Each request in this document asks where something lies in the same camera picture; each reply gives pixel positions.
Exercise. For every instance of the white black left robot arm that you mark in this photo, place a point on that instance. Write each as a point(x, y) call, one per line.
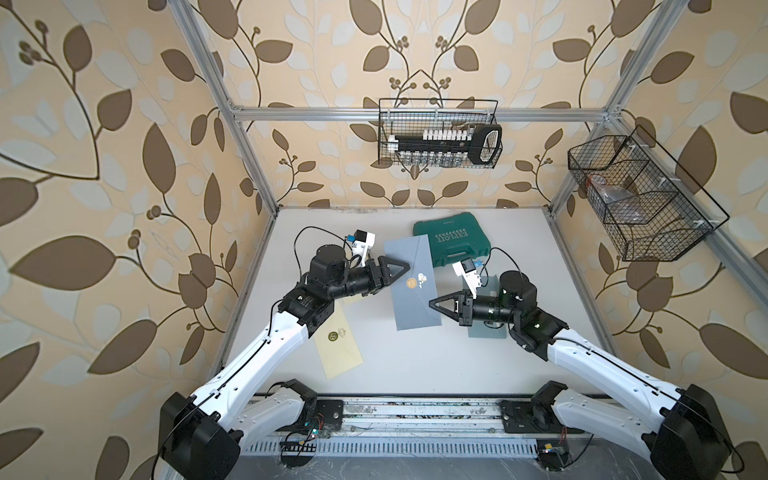
point(201, 436)

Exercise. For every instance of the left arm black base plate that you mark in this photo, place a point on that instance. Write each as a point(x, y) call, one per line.
point(328, 413)

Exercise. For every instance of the aluminium frame post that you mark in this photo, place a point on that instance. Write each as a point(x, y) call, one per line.
point(184, 16)
point(655, 19)

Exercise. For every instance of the cream envelope green seal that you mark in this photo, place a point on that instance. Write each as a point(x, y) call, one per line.
point(336, 345)

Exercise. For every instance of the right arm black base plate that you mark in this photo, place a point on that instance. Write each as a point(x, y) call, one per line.
point(528, 417)

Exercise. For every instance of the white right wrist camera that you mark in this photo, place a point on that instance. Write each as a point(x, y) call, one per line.
point(467, 270)

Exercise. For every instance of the right small circuit board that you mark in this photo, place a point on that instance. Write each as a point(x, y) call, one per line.
point(552, 457)

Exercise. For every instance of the black wire basket right wall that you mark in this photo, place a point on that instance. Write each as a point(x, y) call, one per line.
point(681, 212)

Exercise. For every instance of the black wire basket wall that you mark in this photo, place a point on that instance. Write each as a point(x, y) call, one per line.
point(681, 212)
point(413, 115)

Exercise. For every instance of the black socket set holder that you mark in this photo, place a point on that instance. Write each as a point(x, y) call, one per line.
point(479, 146)

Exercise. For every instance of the light blue-grey envelope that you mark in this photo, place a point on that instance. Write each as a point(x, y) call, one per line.
point(483, 326)

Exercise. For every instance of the aluminium frame post right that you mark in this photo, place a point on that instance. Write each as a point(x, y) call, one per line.
point(655, 19)

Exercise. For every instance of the green plastic tool case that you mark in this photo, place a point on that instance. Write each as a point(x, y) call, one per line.
point(454, 238)

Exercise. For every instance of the small circuit board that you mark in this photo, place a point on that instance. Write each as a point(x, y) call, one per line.
point(552, 457)
point(298, 448)

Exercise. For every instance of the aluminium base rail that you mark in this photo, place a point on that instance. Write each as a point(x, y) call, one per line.
point(443, 427)

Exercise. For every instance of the plastic bag in basket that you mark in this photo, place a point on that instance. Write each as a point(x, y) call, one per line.
point(614, 204)

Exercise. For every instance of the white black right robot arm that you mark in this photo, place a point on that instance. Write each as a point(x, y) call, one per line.
point(681, 432)

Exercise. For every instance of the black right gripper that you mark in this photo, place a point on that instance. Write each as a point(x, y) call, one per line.
point(465, 317)

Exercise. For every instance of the left small circuit board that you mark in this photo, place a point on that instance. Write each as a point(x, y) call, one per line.
point(298, 448)

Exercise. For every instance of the aluminium frame post left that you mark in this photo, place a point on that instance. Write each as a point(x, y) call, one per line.
point(184, 16)

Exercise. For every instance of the black wire basket back wall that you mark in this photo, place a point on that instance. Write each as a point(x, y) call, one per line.
point(413, 115)

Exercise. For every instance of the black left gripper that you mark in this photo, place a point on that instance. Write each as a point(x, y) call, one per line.
point(372, 284)

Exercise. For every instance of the dark grey envelope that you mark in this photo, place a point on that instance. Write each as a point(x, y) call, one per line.
point(412, 292)

